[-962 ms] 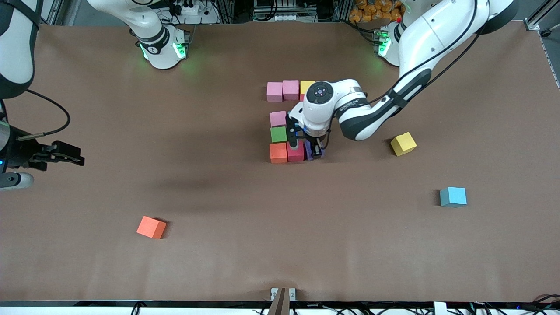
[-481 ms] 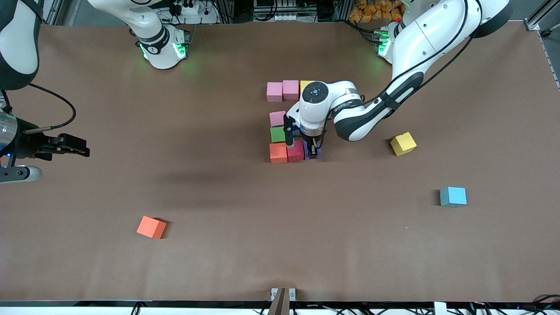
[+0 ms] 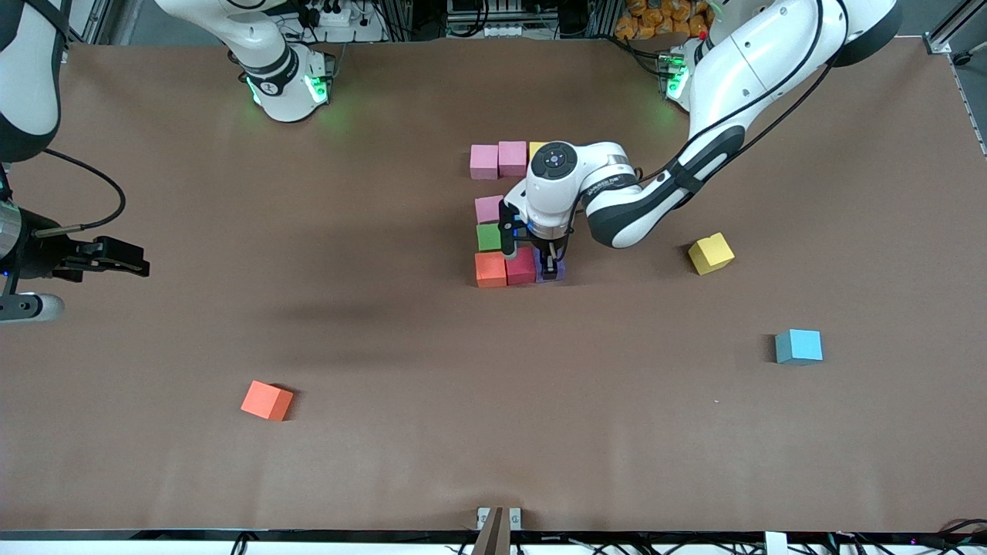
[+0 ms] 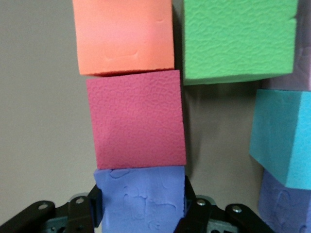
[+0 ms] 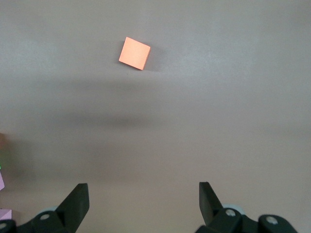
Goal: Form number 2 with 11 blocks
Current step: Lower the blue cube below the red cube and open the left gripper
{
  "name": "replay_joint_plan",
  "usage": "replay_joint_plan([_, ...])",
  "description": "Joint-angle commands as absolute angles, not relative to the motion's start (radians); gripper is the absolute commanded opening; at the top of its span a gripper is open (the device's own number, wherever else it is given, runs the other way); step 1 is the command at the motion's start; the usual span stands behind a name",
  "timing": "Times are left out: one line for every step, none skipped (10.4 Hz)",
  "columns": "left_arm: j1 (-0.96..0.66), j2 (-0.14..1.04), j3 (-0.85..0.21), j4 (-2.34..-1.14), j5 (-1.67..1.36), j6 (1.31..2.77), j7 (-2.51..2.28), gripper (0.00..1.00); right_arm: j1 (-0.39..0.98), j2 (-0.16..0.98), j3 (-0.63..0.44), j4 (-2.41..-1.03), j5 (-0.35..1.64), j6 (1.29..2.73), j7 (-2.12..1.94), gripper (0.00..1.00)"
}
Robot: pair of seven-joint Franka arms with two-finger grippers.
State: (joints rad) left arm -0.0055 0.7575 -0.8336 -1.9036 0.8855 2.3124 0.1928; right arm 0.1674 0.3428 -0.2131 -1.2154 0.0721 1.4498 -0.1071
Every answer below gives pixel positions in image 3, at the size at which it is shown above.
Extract red foam cube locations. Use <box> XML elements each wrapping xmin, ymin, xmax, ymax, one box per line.
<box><xmin>505</xmin><ymin>247</ymin><xmax>541</xmax><ymax>287</ymax></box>

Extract orange foam cube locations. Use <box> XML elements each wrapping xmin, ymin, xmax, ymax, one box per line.
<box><xmin>474</xmin><ymin>251</ymin><xmax>509</xmax><ymax>290</ymax></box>
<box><xmin>241</xmin><ymin>381</ymin><xmax>295</xmax><ymax>422</ymax></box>

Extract brown table cover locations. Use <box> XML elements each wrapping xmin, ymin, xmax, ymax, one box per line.
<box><xmin>0</xmin><ymin>35</ymin><xmax>987</xmax><ymax>534</ymax></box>

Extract bag of orange fruit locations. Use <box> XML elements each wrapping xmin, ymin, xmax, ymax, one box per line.
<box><xmin>615</xmin><ymin>0</ymin><xmax>710</xmax><ymax>41</ymax></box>

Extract light blue foam cube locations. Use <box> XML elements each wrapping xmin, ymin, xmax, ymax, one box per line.
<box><xmin>775</xmin><ymin>329</ymin><xmax>824</xmax><ymax>365</ymax></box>

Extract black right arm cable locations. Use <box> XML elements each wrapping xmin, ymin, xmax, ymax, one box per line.
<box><xmin>35</xmin><ymin>146</ymin><xmax>128</xmax><ymax>234</ymax></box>

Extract aluminium frame profile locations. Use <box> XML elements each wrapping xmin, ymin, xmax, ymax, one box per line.
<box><xmin>924</xmin><ymin>0</ymin><xmax>987</xmax><ymax>55</ymax></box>
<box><xmin>66</xmin><ymin>0</ymin><xmax>109</xmax><ymax>47</ymax></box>

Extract small metal bracket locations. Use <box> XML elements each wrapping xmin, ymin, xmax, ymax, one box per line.
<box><xmin>477</xmin><ymin>506</ymin><xmax>522</xmax><ymax>533</ymax></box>

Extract brown camera post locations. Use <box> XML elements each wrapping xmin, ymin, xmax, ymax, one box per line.
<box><xmin>471</xmin><ymin>506</ymin><xmax>512</xmax><ymax>555</ymax></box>

